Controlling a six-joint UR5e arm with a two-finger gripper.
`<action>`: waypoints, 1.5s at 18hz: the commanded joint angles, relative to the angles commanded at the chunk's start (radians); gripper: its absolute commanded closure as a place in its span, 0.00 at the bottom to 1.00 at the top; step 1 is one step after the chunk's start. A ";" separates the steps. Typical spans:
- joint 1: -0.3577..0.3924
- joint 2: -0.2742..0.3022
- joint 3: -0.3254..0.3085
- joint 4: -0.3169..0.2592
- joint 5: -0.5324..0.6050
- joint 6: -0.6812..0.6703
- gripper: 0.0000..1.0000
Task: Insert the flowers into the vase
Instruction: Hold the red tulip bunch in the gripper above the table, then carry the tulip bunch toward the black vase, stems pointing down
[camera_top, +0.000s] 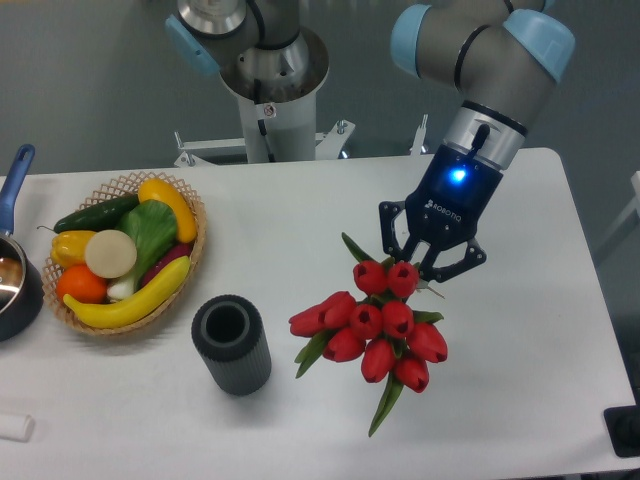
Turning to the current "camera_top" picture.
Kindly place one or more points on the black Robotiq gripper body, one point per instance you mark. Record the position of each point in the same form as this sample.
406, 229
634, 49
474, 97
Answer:
445, 208

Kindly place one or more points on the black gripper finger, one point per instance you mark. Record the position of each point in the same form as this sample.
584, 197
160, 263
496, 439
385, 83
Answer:
389, 212
473, 256

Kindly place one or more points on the red tulip bouquet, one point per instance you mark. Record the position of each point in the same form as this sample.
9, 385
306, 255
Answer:
394, 343

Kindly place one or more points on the grey robot arm, blue caps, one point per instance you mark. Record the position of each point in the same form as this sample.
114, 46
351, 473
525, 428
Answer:
505, 57

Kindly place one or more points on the dark grey ribbed vase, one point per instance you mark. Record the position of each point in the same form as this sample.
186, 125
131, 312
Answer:
228, 333

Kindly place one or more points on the purple eggplant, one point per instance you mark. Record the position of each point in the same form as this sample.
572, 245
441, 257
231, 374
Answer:
173, 253

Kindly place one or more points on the black device at table edge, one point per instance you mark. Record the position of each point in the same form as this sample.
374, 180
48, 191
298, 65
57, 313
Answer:
623, 428

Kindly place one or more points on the yellow squash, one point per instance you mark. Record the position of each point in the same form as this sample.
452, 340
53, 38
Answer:
164, 192

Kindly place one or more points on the green bok choy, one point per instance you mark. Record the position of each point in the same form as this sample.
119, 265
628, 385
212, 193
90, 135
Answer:
121, 256

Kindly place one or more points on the green cucumber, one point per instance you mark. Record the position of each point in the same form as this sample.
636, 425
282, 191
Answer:
97, 217

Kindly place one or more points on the orange fruit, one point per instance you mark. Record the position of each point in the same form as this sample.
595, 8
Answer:
82, 284

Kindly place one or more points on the yellow banana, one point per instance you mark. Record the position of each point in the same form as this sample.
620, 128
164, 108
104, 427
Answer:
130, 300

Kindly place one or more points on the yellow bell pepper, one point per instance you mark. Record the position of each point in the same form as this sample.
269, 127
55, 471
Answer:
68, 248

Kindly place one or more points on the white cylinder object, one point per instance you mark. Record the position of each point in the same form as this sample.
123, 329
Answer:
16, 427

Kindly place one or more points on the white metal table frame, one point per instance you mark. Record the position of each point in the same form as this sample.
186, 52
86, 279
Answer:
334, 144

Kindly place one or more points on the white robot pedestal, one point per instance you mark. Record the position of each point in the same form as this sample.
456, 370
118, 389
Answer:
276, 97

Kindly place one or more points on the dark pot with blue handle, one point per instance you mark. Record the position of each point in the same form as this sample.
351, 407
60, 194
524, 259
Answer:
21, 285

